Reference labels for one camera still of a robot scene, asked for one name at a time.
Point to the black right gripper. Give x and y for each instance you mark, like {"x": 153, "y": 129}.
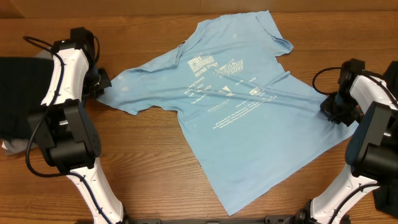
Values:
{"x": 331, "y": 107}

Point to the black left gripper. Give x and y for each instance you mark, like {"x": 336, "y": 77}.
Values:
{"x": 106, "y": 83}

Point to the light blue printed t-shirt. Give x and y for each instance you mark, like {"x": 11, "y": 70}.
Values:
{"x": 249, "y": 123}

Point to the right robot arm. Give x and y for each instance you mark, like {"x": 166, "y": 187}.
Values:
{"x": 371, "y": 155}

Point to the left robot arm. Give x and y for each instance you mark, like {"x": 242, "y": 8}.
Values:
{"x": 64, "y": 140}

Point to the black t-shirt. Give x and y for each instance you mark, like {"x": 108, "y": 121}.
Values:
{"x": 385, "y": 197}

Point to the folded grey garment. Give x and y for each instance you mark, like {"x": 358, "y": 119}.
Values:
{"x": 15, "y": 146}

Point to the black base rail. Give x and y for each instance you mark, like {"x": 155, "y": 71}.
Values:
{"x": 270, "y": 219}

